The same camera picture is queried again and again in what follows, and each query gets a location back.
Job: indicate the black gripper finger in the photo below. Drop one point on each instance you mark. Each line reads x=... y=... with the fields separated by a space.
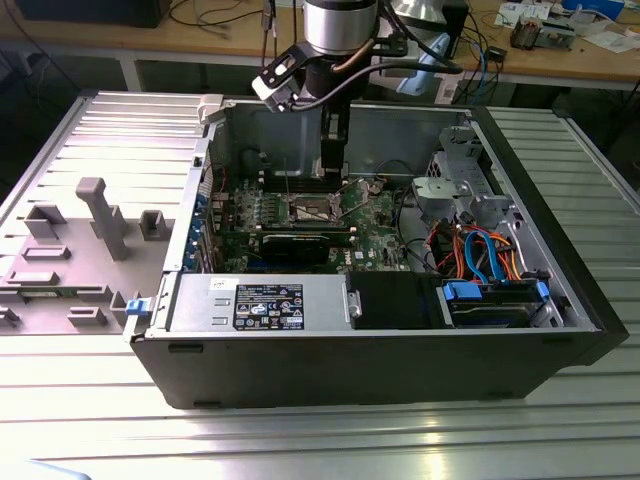
x=333 y=155

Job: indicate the silver CPU plate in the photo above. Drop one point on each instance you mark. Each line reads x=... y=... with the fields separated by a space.
x=334 y=175

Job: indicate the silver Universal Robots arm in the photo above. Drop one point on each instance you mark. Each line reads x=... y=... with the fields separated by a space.
x=340 y=25

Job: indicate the CPU socket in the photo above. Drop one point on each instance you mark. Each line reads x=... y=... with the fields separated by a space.
x=322 y=206

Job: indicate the black plastic cover box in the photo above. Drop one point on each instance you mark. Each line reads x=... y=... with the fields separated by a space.
x=390 y=300

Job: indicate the metal CPU cooler heatsink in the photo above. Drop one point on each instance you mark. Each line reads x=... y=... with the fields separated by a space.
x=522 y=32

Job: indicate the green motherboard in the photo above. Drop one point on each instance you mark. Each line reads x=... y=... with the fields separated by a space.
x=370 y=235

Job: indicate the black graphics card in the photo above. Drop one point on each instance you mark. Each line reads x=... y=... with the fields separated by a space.
x=295 y=250

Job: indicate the grey plastic case latch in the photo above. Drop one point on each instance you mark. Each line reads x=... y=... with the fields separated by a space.
x=210 y=107

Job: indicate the silver drive bay cage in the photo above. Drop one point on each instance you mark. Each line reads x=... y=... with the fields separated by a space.
x=462 y=155

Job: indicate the black computer tower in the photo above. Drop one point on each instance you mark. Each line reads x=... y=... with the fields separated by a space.
x=457 y=35

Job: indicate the small black box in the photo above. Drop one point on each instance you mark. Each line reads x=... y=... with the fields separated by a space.
x=496 y=54

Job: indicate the hard disk in blue carrier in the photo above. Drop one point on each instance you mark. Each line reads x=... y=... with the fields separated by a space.
x=462 y=291

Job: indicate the silver power supply unit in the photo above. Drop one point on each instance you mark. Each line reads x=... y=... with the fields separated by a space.
x=200 y=300

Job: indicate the printed paper sheets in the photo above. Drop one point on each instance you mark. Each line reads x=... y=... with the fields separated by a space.
x=507 y=12

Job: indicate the black open PC case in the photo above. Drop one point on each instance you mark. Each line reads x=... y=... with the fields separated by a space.
x=350 y=370

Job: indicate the wooden desk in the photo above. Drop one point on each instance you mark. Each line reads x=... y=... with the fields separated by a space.
x=100 y=37

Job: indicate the large black box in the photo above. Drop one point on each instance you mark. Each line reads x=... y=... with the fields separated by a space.
x=90 y=12

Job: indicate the grey electronic device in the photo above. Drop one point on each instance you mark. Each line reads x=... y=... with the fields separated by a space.
x=555 y=35

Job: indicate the blue case latch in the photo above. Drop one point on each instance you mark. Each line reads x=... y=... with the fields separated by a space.
x=137 y=307

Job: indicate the grey plastic parts rack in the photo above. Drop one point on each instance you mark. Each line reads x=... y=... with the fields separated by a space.
x=100 y=260

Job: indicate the white and blue boxes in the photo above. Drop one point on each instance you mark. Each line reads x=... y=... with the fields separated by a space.
x=595 y=10

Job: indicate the white paper sheet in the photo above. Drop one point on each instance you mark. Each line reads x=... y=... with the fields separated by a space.
x=615 y=40

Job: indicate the green RAM stick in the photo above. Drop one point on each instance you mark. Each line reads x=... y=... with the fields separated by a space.
x=42 y=293

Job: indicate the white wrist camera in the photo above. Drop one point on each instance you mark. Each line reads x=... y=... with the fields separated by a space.
x=270 y=95

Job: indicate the silver round metal bracket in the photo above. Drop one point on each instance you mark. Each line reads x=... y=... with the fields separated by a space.
x=440 y=192

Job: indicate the blue slot retention bracket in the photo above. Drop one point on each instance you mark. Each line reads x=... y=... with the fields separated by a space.
x=190 y=260

